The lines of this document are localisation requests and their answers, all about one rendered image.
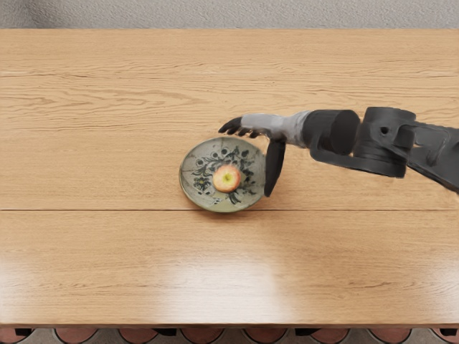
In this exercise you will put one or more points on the patterned ceramic plate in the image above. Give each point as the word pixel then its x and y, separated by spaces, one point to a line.
pixel 201 186

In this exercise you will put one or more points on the red yellow apple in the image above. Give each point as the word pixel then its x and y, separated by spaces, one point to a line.
pixel 226 178

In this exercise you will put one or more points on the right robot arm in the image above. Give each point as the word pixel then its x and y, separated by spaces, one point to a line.
pixel 380 143

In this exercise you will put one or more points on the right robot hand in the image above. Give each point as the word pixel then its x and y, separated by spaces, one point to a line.
pixel 267 123

